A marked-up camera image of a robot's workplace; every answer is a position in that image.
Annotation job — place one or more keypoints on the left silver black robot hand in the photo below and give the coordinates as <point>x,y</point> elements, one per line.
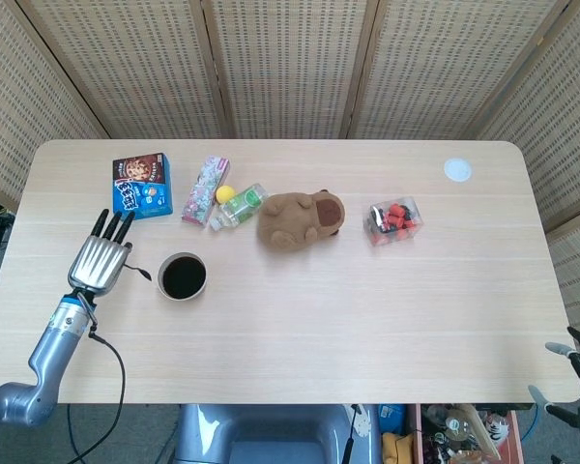
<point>96,266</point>

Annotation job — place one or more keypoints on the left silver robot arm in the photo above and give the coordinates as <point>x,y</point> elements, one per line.
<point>53,348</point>

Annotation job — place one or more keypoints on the cup of dark coffee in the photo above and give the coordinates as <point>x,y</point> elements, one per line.
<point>183,278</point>

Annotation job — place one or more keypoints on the blue snack box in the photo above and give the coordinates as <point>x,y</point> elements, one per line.
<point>142,188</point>

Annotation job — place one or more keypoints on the pink snack packet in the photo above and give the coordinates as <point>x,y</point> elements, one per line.
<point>204,191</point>

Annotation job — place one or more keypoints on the clear box of red black pieces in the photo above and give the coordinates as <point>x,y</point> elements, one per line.
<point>394,220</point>

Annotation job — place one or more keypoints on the orange crate of clutter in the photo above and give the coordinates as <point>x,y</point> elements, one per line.
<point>464,435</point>

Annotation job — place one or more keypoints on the yellow ball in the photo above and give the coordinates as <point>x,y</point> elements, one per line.
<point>225,193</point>

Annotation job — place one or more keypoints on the clear bottle with green label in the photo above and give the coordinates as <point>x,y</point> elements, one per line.
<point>241,205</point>

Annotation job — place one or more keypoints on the yellow cloth bundle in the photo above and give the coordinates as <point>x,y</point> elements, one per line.
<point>397,449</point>

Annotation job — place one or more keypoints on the brown capybara plush toy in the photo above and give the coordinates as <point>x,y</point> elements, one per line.
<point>290,222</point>

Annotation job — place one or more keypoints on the blue container under table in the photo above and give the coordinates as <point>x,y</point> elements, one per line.
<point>391,418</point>

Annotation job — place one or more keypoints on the grey robot torso base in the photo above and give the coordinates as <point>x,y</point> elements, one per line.
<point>270,435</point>

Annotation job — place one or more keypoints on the white round table grommet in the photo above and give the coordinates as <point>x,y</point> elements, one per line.
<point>457,169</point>

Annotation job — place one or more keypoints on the woven bamboo folding screen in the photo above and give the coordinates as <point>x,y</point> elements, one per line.
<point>290,67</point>

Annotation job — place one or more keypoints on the white perforated bracket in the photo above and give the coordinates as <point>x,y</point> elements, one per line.
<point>362,423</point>

